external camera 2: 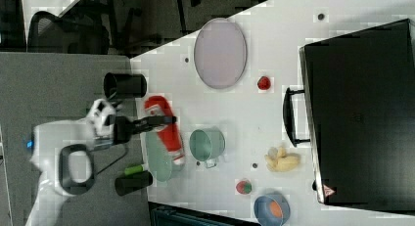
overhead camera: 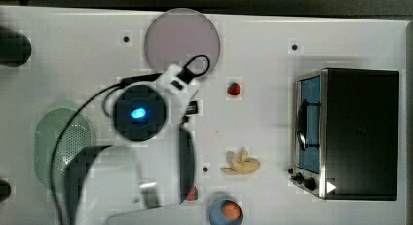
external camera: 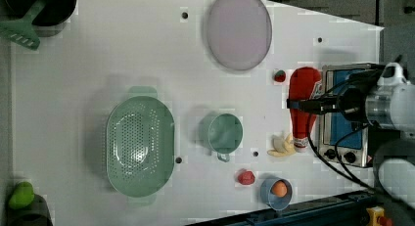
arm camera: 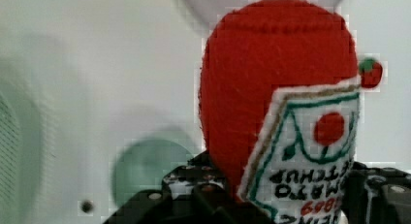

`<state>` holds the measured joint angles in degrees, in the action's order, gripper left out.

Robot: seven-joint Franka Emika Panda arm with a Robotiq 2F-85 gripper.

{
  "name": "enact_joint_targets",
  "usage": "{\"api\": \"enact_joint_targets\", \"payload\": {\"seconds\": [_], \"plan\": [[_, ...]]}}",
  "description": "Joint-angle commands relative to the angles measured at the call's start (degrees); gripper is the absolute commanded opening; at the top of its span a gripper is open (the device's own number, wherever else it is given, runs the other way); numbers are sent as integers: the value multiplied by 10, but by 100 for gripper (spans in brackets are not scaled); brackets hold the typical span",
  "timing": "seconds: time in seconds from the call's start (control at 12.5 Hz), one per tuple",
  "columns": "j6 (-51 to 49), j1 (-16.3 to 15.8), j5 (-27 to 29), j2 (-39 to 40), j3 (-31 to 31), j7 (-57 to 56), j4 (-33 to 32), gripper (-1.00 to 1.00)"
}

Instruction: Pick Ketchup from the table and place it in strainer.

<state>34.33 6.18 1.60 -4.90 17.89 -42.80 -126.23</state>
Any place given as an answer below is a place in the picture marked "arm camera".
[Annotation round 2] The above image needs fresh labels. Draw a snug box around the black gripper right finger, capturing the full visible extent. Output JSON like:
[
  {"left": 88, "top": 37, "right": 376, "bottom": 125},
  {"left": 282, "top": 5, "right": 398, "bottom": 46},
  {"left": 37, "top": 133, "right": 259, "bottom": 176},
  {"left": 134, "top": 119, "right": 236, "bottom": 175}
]
[{"left": 342, "top": 162, "right": 411, "bottom": 224}]

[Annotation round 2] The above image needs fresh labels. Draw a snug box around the red plush ketchup bottle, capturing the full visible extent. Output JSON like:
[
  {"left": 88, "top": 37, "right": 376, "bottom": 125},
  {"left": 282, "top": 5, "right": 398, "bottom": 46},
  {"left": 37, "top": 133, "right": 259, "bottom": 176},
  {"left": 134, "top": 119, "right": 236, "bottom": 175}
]
[{"left": 199, "top": 0, "right": 361, "bottom": 224}]

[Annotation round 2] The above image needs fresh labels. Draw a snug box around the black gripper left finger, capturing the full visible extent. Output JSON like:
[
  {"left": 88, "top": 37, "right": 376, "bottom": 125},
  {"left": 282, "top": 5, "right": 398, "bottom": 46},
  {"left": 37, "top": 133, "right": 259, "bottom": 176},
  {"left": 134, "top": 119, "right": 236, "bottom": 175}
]
[{"left": 161, "top": 150, "right": 230, "bottom": 224}]

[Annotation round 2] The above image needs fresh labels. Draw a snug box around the small plush strawberry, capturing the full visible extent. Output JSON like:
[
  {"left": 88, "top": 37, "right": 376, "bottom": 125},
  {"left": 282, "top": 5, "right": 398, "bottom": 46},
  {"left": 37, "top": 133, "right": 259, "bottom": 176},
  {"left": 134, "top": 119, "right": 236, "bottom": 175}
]
[{"left": 359, "top": 57, "right": 383, "bottom": 89}]

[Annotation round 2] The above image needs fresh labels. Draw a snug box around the green perforated strainer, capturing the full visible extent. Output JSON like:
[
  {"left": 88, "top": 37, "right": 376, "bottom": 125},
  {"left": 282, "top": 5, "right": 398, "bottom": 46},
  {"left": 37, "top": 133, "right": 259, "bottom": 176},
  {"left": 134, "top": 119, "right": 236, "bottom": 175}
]
[{"left": 0, "top": 96, "right": 21, "bottom": 219}]

